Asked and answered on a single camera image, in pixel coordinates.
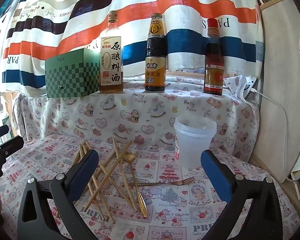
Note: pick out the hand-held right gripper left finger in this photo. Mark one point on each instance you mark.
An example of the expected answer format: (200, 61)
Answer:
(86, 170)

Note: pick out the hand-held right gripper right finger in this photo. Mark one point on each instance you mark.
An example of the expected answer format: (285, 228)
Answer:
(212, 170)

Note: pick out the pile of wooden chopsticks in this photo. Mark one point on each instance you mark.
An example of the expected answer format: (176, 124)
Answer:
(107, 177)

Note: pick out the clear plastic cup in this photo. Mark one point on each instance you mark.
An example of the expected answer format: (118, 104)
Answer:
(195, 145)

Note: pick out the gold spoon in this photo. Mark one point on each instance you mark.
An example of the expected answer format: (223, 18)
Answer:
(128, 157)

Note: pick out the gold fork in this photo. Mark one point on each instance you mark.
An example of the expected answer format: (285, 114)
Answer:
(165, 183)

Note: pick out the red print tablecloth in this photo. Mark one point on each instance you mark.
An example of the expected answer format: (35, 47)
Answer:
(165, 205)

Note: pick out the green checkered box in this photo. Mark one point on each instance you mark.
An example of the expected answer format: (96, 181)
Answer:
(70, 80)

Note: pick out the white charger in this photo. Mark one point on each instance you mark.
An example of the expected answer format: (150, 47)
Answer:
(251, 86)

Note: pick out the cooking wine bottle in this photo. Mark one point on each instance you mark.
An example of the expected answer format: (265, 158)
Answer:
(111, 62)

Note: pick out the red cap oil bottle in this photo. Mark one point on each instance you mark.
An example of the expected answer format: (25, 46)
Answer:
(213, 55)

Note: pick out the light wooden board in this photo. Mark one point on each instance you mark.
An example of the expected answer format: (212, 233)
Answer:
(277, 55)

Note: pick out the dark oyster sauce bottle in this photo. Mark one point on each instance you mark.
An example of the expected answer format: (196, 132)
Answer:
(155, 50)

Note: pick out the striped curtain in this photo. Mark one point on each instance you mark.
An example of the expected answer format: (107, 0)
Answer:
(190, 5)

